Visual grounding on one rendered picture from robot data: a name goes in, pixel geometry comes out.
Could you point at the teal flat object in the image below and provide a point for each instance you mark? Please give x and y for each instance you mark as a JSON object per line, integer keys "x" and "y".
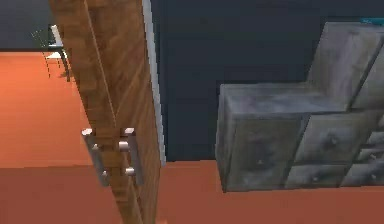
{"x": 372, "y": 21}

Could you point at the white chair with dark legs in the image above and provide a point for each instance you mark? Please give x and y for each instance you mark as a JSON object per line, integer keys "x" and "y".
{"x": 55, "y": 50}

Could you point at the grey wooden chest of drawers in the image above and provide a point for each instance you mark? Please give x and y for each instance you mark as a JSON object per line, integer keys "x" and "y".
{"x": 283, "y": 133}

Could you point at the brown wooden room door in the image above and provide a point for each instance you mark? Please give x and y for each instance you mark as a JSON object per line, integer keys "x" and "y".
{"x": 113, "y": 66}

